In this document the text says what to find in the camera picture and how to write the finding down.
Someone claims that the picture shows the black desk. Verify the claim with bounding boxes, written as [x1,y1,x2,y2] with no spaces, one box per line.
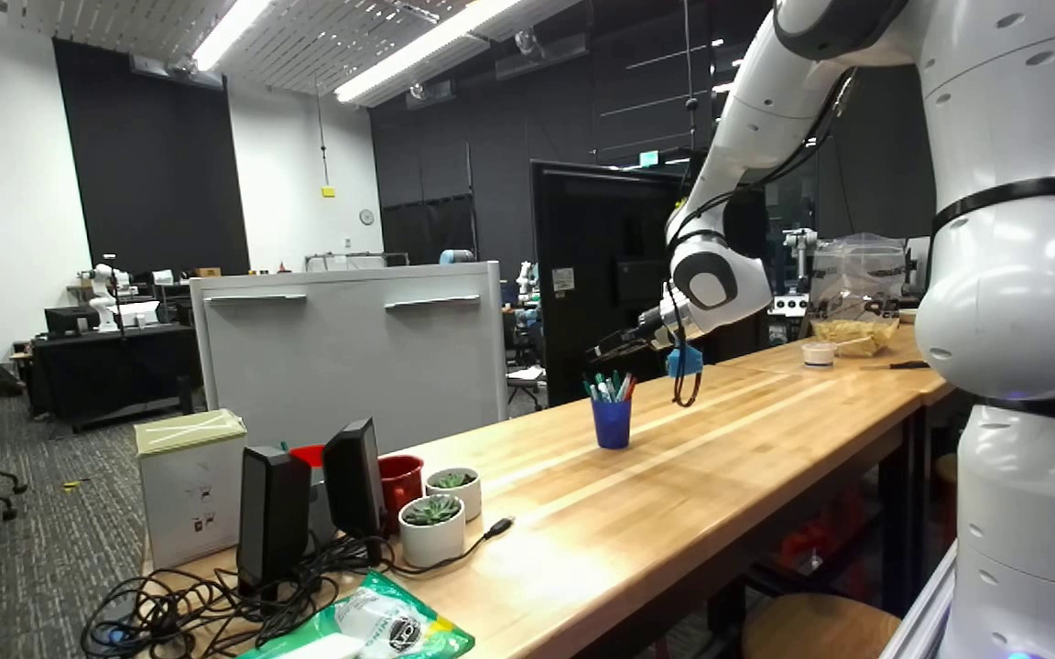
[30,319,206,431]

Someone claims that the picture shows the black cable with plug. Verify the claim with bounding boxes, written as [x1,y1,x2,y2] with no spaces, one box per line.
[385,515,515,580]

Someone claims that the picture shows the tangled black cables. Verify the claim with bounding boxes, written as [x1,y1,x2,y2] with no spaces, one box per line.
[81,561,349,659]

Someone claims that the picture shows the clear plastic container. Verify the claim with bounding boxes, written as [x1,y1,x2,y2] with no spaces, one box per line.
[809,232,913,324]

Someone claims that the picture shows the green wipes packet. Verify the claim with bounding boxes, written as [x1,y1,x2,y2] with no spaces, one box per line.
[230,569,479,659]

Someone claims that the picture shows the round wooden stool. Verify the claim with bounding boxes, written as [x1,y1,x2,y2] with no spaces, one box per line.
[738,593,905,659]

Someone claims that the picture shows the black wall panel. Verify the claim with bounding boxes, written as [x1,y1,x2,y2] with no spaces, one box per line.
[51,34,251,282]

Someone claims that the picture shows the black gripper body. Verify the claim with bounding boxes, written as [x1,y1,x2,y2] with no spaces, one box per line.
[634,299,692,350]

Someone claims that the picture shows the white green-rimmed bowls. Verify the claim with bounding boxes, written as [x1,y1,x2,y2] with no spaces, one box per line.
[395,491,472,570]

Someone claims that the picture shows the blue plastic cup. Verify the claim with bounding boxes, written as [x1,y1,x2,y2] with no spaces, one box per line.
[584,397,637,453]

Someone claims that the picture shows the ceiling light strip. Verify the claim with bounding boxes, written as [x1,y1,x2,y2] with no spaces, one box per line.
[332,0,527,111]
[189,0,279,73]

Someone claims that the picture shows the white cardboard box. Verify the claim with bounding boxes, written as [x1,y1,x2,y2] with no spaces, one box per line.
[133,406,251,570]

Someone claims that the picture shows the red cup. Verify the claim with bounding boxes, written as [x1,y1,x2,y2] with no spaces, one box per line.
[377,449,429,530]

